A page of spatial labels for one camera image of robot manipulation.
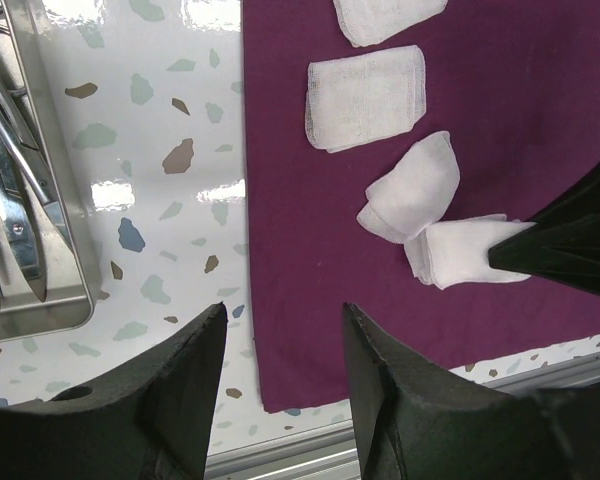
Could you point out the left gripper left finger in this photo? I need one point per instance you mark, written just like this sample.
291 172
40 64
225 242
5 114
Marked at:
148 418

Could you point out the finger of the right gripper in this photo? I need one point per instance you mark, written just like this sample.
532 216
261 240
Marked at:
563 245

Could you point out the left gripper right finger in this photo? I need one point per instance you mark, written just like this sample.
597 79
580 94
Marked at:
413 419

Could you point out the stainless steel instrument tray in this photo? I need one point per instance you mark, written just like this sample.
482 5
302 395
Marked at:
49 273

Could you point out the white gauze pad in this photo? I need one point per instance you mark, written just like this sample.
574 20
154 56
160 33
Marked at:
371 22
415 193
448 253
358 100

